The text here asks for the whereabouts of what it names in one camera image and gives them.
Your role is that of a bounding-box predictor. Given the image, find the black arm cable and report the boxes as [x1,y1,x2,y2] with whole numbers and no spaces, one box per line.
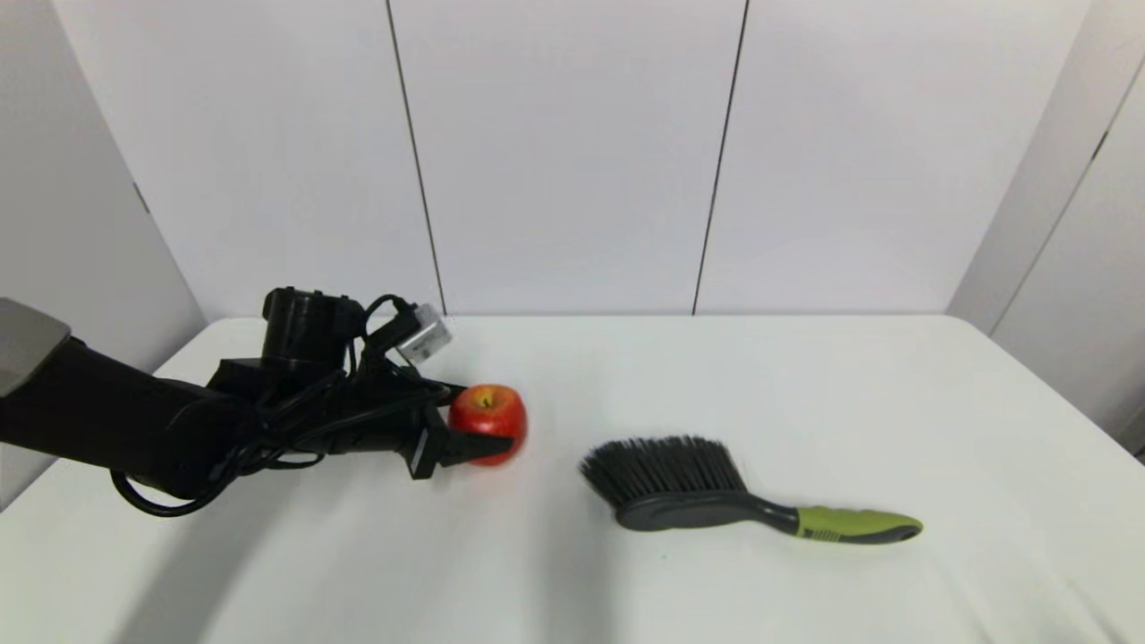
[110,293,466,519]

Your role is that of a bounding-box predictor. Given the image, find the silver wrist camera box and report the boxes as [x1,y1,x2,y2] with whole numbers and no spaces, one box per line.
[397,303,454,364]

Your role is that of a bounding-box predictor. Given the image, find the black brush with green handle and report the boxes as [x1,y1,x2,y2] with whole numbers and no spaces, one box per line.
[580,435,924,546]

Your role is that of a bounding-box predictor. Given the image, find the red apple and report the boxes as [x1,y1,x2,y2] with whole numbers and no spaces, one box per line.
[448,384,529,467]

